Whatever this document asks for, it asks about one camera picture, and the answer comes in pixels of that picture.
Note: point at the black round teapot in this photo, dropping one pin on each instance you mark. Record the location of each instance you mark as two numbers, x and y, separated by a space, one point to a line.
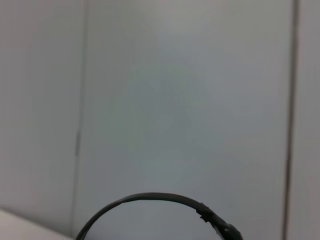
155 196

